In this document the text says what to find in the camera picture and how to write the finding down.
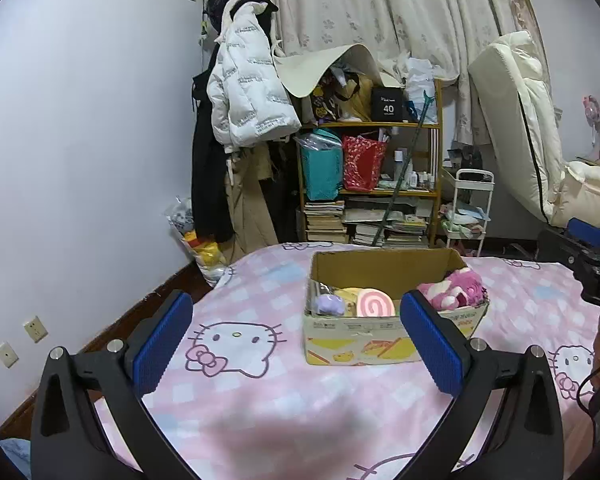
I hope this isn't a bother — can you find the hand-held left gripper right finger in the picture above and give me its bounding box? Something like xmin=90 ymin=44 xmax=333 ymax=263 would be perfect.
xmin=397 ymin=289 xmax=566 ymax=480

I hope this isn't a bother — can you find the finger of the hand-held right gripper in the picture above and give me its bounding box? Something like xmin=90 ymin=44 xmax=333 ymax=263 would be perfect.
xmin=566 ymin=216 xmax=600 ymax=252
xmin=536 ymin=227 xmax=595 ymax=275

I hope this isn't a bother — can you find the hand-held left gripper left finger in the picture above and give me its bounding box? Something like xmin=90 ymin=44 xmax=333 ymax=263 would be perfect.
xmin=30 ymin=289 xmax=206 ymax=480

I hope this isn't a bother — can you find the pink fluffy plush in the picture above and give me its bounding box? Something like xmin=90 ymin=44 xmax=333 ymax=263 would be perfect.
xmin=416 ymin=266 xmax=487 ymax=311

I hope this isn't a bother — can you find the pink roll cake plush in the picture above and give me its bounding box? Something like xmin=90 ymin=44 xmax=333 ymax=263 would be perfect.
xmin=356 ymin=287 xmax=397 ymax=319

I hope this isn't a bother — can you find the printed cardboard box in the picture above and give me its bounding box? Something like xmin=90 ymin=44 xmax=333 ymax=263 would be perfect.
xmin=302 ymin=247 xmax=491 ymax=367

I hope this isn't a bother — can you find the lavender fluffy toy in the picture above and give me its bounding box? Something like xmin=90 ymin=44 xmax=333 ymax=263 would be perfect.
xmin=314 ymin=292 xmax=346 ymax=317

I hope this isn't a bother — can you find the cream cushion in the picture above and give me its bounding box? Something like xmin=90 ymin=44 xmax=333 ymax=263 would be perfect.
xmin=550 ymin=160 xmax=600 ymax=231

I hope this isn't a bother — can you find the white trolley cart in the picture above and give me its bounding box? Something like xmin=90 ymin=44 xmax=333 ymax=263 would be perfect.
xmin=440 ymin=169 xmax=495 ymax=257

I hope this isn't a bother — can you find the yellow dog plush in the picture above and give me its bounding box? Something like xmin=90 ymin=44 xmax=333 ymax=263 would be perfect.
xmin=332 ymin=287 xmax=363 ymax=318

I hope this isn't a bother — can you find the plastic bag with yellow toys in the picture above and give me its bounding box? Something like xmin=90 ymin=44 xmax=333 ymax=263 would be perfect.
xmin=166 ymin=197 xmax=228 ymax=286

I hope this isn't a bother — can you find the pink cat-print bed sheet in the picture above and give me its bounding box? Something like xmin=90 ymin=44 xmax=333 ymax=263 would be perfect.
xmin=85 ymin=241 xmax=600 ymax=480

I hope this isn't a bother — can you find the stack of papers and magazines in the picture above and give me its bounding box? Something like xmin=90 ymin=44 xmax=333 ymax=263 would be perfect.
xmin=342 ymin=197 xmax=431 ymax=248

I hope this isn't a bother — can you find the pink desk fan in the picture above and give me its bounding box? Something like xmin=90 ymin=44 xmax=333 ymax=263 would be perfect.
xmin=582 ymin=94 xmax=600 ymax=148

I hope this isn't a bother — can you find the cream folded mattress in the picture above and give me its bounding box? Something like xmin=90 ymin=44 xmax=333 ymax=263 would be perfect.
xmin=467 ymin=30 xmax=566 ymax=225

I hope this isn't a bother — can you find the row of small cosmetic bottles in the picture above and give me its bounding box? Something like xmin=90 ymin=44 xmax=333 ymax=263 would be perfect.
xmin=392 ymin=149 xmax=438 ymax=192

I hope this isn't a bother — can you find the beige garment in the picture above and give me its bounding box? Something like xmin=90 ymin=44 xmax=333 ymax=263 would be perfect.
xmin=225 ymin=147 xmax=281 ymax=256

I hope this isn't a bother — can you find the stack of books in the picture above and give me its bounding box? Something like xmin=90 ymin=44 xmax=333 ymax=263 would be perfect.
xmin=302 ymin=200 xmax=348 ymax=245

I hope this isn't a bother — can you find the black coat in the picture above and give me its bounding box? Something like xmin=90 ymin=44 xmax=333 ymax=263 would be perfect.
xmin=190 ymin=40 xmax=236 ymax=243

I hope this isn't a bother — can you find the green pole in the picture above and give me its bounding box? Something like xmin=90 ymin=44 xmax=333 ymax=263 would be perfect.
xmin=372 ymin=89 xmax=438 ymax=247

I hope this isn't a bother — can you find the blue cloth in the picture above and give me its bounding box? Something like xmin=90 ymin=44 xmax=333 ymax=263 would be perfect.
xmin=0 ymin=437 xmax=31 ymax=480

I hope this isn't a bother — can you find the red patterned bag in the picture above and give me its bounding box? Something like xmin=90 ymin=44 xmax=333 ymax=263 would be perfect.
xmin=341 ymin=134 xmax=390 ymax=192

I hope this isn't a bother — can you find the teal bag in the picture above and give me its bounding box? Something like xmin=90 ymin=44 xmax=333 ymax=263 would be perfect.
xmin=300 ymin=129 xmax=344 ymax=202

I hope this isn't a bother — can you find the white plastic bag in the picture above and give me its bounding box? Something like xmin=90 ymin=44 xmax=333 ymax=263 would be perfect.
xmin=405 ymin=57 xmax=443 ymax=123

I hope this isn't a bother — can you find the black box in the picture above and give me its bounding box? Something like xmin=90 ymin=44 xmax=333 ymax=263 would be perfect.
xmin=371 ymin=86 xmax=406 ymax=122

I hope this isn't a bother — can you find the wooden shelf with clutter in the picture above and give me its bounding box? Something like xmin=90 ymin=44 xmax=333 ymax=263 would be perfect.
xmin=295 ymin=77 xmax=445 ymax=250

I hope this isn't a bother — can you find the brown printed bag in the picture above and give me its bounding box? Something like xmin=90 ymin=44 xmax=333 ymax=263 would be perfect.
xmin=312 ymin=72 xmax=373 ymax=122

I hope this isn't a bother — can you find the white puffer jacket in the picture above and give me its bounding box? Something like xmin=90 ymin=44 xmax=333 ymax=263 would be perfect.
xmin=206 ymin=0 xmax=303 ymax=152

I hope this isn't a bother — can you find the floral curtain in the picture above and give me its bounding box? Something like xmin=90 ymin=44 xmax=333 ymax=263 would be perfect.
xmin=257 ymin=0 xmax=533 ymax=147

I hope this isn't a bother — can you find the cream draped mat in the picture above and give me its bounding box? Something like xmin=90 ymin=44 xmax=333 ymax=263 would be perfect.
xmin=272 ymin=44 xmax=401 ymax=101

